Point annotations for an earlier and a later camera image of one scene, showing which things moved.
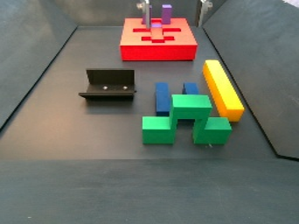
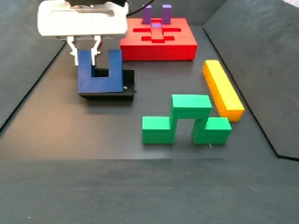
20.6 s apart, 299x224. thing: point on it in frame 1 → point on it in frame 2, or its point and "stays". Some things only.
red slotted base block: [171, 42] stays
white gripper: [145, 7] → [61, 19]
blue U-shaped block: [163, 96] → [90, 84]
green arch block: [212, 130] stays
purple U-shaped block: [166, 13] stays
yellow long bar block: [222, 91] stays
